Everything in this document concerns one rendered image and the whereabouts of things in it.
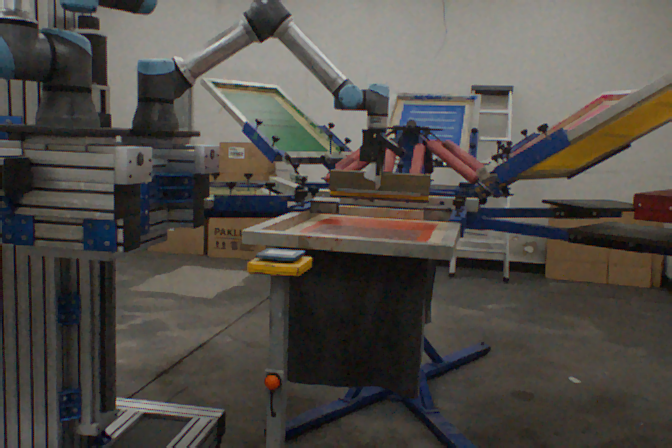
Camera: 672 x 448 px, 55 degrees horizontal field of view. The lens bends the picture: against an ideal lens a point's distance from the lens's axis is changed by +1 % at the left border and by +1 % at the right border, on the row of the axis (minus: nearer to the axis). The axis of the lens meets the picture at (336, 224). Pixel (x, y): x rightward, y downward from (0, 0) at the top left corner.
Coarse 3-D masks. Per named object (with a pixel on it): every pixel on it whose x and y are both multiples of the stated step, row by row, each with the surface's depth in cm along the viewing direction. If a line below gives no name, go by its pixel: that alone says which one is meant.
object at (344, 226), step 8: (320, 224) 223; (328, 224) 224; (336, 224) 225; (344, 224) 225; (352, 224) 226; (360, 224) 227; (368, 224) 228; (376, 224) 229; (304, 232) 204; (312, 232) 204; (320, 232) 205; (328, 232) 206; (336, 232) 206; (344, 232) 207; (352, 232) 208; (360, 232) 208
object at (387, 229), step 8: (384, 224) 229; (392, 224) 230; (400, 224) 231; (408, 224) 232; (416, 224) 233; (424, 224) 233; (432, 224) 234; (368, 232) 209; (376, 232) 210; (384, 232) 210; (392, 232) 211; (400, 232) 212; (408, 232) 212; (416, 232) 213; (424, 232) 214; (416, 240) 197; (424, 240) 197
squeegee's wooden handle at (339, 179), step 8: (336, 176) 231; (344, 176) 230; (352, 176) 230; (360, 176) 229; (384, 176) 228; (392, 176) 227; (400, 176) 226; (408, 176) 226; (416, 176) 225; (424, 176) 225; (336, 184) 231; (344, 184) 231; (352, 184) 230; (360, 184) 230; (368, 184) 229; (384, 184) 228; (392, 184) 227; (400, 184) 227; (408, 184) 226; (416, 184) 226; (424, 184) 225; (408, 192) 227; (416, 192) 226; (424, 192) 225
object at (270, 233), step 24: (288, 216) 214; (312, 216) 240; (360, 216) 249; (384, 216) 247; (408, 216) 245; (264, 240) 179; (288, 240) 178; (312, 240) 176; (336, 240) 175; (360, 240) 173; (384, 240) 173; (408, 240) 174; (456, 240) 192
